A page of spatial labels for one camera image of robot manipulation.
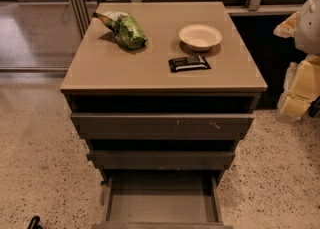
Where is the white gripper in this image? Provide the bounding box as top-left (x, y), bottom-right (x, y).
top-left (273, 12), bottom-right (320, 118)

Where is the green rice chip bag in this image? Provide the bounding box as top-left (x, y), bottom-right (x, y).
top-left (92, 11), bottom-right (148, 50)

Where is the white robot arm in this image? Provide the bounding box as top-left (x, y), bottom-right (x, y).
top-left (273, 0), bottom-right (320, 123)

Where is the grey drawer cabinet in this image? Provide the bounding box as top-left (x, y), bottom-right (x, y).
top-left (59, 1), bottom-right (269, 229)

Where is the bottom grey open drawer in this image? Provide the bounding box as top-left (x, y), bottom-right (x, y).
top-left (91, 171), bottom-right (233, 229)

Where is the middle grey drawer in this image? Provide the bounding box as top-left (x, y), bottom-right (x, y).
top-left (87, 150), bottom-right (235, 170)

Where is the top grey drawer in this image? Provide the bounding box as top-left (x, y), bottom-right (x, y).
top-left (71, 113), bottom-right (254, 140)

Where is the black object at right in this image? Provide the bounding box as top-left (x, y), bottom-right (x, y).
top-left (308, 96), bottom-right (320, 118)

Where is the black snack bar packet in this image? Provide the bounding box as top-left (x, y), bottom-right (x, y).
top-left (168, 55), bottom-right (210, 73)

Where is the white paper bowl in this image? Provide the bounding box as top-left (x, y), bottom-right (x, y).
top-left (179, 24), bottom-right (222, 52)

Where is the black object on floor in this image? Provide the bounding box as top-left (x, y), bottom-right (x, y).
top-left (27, 215), bottom-right (43, 229)

